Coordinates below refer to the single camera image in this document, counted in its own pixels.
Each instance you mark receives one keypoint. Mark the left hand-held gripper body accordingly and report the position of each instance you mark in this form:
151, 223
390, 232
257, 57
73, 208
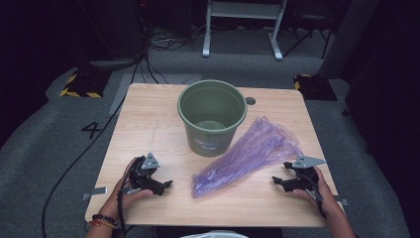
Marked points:
140, 175

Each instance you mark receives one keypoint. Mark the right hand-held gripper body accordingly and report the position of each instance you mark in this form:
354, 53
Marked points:
305, 180

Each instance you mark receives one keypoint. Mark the purple plastic bag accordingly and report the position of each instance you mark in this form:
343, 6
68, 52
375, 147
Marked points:
251, 152

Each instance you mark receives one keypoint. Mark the green plastic bucket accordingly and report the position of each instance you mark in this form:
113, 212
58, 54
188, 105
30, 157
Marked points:
211, 102

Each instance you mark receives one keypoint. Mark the person's right hand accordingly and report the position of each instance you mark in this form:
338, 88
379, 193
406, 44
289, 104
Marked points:
327, 198

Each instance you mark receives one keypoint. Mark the person's left hand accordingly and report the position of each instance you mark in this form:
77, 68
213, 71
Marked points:
120, 198

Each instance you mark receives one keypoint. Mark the white rounded object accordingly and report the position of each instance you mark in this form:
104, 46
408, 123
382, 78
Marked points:
214, 234

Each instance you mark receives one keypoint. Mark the black yellow striped floor block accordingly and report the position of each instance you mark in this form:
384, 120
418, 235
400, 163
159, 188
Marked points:
84, 84
315, 87

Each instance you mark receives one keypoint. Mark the black tripod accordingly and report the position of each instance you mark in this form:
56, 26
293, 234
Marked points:
308, 33

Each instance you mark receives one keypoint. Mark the grey column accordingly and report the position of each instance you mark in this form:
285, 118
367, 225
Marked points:
346, 39

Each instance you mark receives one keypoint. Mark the dark equipment rack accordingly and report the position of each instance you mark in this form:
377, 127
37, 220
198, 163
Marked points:
112, 29

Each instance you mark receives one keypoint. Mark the grey metal table bracket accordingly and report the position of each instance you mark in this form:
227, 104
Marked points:
95, 191
342, 201

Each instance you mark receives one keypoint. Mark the white metal stand frame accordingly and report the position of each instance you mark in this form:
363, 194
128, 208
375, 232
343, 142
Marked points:
244, 10

